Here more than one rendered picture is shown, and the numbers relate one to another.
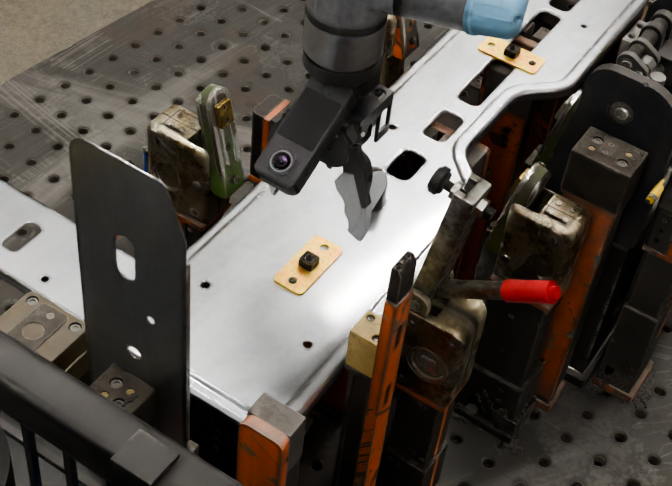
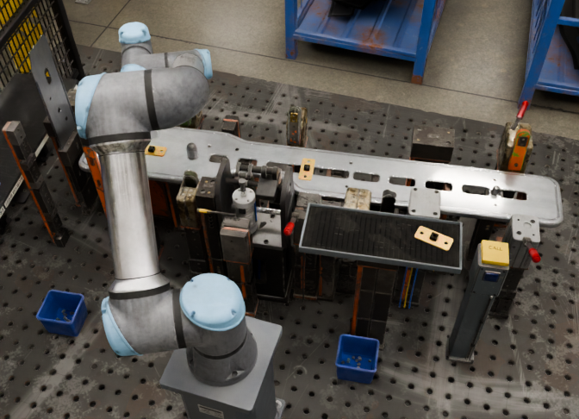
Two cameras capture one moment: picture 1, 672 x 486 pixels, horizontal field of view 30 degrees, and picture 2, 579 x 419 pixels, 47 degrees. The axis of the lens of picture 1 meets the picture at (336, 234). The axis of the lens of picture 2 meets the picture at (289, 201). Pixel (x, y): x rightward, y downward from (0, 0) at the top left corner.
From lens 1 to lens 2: 1.74 m
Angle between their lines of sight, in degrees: 47
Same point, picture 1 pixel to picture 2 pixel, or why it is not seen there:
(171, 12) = (361, 106)
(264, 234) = (161, 136)
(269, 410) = (13, 124)
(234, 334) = not seen: hidden behind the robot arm
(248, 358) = not seen: hidden behind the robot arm
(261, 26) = (375, 133)
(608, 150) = (206, 185)
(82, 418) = not seen: outside the picture
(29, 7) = (466, 108)
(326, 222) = (175, 148)
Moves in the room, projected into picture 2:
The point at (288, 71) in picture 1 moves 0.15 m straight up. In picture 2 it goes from (352, 150) to (355, 119)
